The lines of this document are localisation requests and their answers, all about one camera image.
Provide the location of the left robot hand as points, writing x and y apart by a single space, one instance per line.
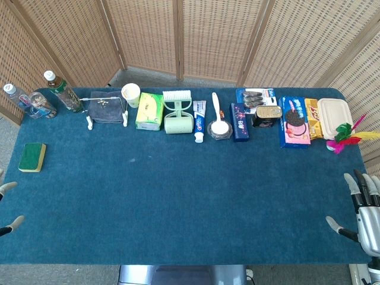
9 225

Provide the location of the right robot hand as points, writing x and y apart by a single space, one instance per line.
367 218

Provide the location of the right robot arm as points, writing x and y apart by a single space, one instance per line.
368 271

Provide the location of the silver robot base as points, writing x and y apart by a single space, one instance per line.
181 274

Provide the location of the green yellow sponge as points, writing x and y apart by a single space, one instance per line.
32 157

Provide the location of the colourful feather shuttlecock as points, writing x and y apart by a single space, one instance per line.
344 135

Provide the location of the beige lunch box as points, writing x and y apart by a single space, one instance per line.
334 117

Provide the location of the yellow snack box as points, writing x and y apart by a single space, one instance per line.
313 121

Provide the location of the blue pink cookie box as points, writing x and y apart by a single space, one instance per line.
294 123

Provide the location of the clear water bottle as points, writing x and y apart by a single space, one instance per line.
16 99

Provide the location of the gold-lid dark tin can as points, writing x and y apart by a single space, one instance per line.
267 116

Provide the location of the green tea bottle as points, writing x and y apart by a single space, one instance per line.
63 93

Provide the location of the grey folded towel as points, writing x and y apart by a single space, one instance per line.
107 108

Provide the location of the dark blue narrow box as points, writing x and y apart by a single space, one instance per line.
240 123

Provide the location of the blue white snack pack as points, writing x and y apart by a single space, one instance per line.
255 98

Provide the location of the clear round dish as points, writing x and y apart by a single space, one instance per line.
220 135

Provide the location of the blue table cloth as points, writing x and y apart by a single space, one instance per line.
184 196

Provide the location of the white paper cup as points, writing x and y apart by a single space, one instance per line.
131 95

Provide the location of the green tissue box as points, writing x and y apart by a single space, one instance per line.
149 111

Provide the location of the white toothpaste tube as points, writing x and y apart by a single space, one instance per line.
199 118

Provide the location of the green lint roller brush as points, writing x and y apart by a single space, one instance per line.
178 114

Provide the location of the woven bamboo folding screen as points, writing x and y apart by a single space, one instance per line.
207 38

